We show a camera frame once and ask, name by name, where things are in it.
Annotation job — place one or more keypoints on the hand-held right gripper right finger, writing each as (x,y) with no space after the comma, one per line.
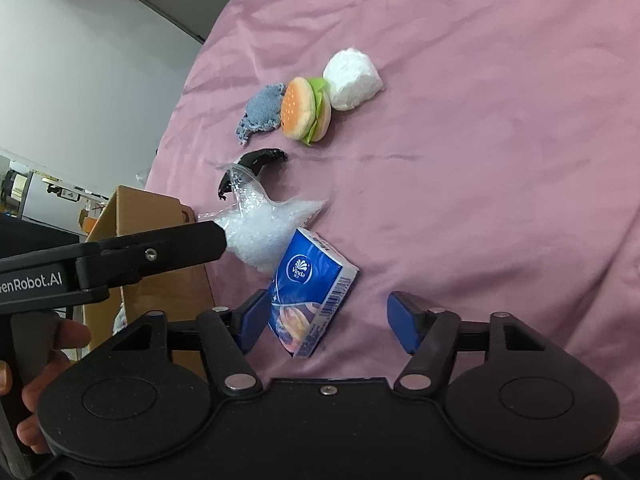
(405,322)

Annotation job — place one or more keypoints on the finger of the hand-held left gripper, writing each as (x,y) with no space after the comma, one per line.
(165,250)

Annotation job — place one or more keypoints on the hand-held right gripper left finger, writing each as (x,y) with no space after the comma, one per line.
(252,322)

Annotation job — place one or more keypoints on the cardboard box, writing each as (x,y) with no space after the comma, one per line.
(145,210)

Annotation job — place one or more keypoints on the blue tissue packet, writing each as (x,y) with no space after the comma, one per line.
(310,300)

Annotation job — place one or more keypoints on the clear plastic bag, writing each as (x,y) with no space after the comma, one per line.
(260,235)

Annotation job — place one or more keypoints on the black hair claw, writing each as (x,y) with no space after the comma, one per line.
(260,157)

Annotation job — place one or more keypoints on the blue denim cloth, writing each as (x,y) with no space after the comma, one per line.
(262,110)

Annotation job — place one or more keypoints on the burger plush toy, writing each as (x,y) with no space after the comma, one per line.
(299,107)

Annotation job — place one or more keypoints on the white soft ball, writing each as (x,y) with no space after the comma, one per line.
(352,80)

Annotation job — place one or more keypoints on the person's left hand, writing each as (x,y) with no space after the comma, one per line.
(67,336)

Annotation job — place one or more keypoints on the cluttered shelf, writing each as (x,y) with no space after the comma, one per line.
(45,190)

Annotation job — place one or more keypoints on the grey wardrobe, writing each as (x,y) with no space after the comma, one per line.
(165,0)

